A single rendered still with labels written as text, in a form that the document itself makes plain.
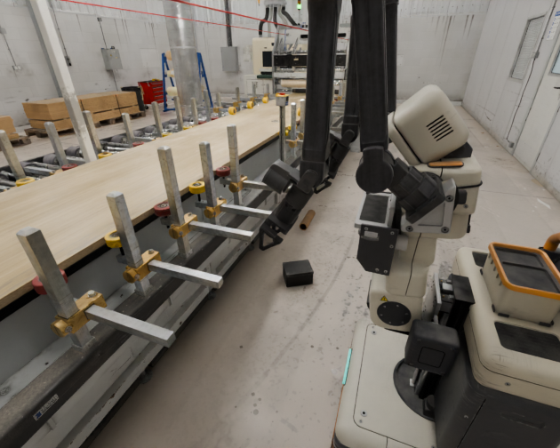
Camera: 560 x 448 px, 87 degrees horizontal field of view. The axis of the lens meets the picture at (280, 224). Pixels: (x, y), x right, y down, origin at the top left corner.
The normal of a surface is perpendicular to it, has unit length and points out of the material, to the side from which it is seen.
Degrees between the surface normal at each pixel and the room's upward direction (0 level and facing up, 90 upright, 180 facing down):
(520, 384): 90
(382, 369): 0
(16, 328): 90
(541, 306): 92
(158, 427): 0
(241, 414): 0
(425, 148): 90
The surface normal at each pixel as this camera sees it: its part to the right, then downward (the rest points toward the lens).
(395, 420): -0.01, -0.87
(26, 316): 0.94, 0.17
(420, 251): -0.35, 0.47
